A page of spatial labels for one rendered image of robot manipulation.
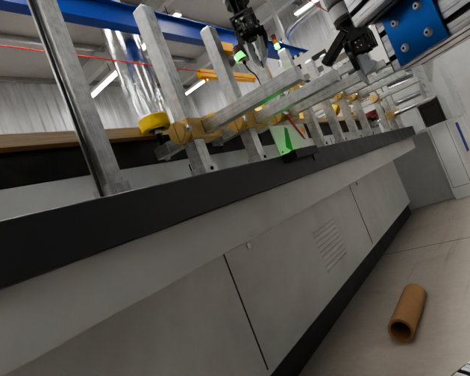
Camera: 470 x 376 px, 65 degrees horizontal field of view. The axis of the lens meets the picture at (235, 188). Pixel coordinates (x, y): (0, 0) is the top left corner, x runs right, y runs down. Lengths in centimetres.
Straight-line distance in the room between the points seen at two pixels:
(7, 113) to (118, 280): 869
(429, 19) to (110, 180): 56
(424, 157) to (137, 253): 318
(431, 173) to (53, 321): 335
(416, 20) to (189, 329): 81
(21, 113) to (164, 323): 861
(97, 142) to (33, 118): 874
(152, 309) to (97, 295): 33
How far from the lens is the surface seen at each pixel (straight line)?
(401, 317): 138
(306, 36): 1091
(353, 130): 198
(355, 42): 125
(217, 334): 107
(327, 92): 127
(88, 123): 69
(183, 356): 98
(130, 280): 66
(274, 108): 106
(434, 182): 365
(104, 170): 67
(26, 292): 58
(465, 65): 979
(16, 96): 957
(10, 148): 84
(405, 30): 68
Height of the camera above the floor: 61
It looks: 3 degrees up
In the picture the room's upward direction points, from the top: 21 degrees counter-clockwise
